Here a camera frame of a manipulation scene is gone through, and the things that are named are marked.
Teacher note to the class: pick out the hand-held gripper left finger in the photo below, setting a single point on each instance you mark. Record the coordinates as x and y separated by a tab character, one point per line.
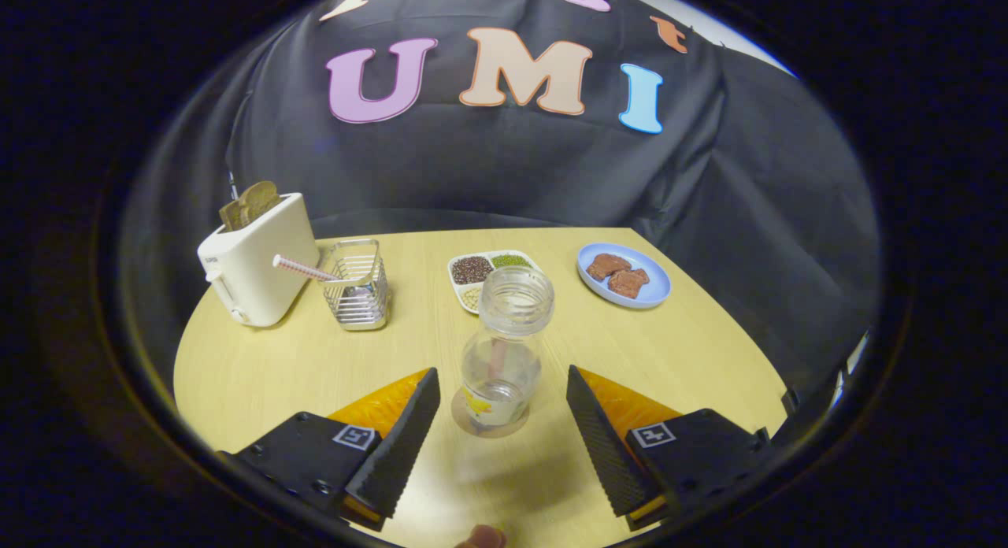
398	446

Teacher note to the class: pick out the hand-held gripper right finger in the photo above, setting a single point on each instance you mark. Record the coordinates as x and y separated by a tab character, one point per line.
602	446

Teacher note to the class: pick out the clear plastic juice bottle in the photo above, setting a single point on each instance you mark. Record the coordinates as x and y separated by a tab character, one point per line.
504	359

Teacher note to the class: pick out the light wooden table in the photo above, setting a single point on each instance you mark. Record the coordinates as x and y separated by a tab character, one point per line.
299	375

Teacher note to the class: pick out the light blue plate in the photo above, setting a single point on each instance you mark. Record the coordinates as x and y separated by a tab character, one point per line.
650	292

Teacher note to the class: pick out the brown biscuit piece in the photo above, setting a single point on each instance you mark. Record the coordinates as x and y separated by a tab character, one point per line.
628	283
606	265

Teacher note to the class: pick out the heap of pale beans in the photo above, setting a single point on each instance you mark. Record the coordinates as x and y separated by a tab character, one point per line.
471	298

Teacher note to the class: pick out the white divided dish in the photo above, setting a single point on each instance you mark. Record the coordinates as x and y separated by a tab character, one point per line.
461	288

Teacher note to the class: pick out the heap of red beans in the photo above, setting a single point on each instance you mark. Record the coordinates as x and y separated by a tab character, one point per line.
471	269

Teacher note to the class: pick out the pink striped straw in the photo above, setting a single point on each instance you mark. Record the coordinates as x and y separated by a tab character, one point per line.
303	269

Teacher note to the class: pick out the heap of green beans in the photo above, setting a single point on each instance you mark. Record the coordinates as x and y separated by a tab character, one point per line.
512	260

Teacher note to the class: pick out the white toaster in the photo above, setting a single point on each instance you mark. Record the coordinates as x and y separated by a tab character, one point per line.
256	272

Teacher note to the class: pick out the brown toast slice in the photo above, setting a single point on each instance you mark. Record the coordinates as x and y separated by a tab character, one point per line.
260	198
231	215

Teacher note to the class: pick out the black backdrop cloth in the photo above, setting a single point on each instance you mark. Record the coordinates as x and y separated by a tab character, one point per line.
504	178

